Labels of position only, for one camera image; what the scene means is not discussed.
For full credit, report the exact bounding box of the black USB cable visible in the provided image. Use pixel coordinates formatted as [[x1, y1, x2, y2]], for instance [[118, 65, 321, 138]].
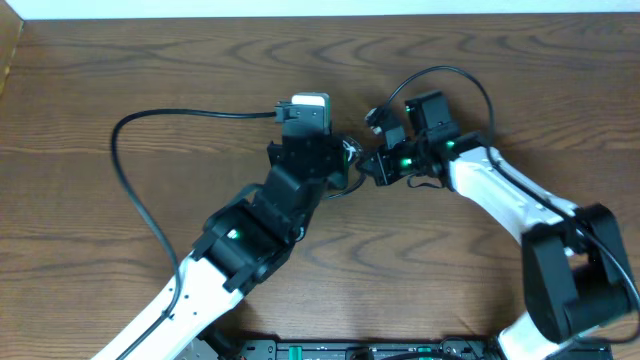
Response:
[[322, 135, 369, 201]]

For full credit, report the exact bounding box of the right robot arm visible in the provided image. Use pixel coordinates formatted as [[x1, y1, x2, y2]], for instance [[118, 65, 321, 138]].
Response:
[[357, 91, 639, 359]]

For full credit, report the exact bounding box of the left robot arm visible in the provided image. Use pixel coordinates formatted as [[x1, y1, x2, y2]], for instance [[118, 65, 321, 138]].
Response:
[[96, 136, 356, 359]]

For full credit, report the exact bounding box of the right camera black cable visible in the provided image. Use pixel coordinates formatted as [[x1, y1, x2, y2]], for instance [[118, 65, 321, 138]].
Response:
[[382, 65, 640, 311]]

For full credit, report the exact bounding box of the camera black cable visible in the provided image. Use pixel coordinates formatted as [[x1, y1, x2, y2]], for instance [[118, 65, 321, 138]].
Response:
[[382, 65, 640, 311], [109, 108, 277, 360]]

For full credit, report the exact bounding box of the left camera black cable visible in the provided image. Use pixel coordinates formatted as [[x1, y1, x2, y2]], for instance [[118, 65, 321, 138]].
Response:
[[109, 108, 277, 360]]

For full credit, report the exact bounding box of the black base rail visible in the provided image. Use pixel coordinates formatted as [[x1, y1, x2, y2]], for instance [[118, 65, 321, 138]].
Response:
[[191, 337, 503, 360]]

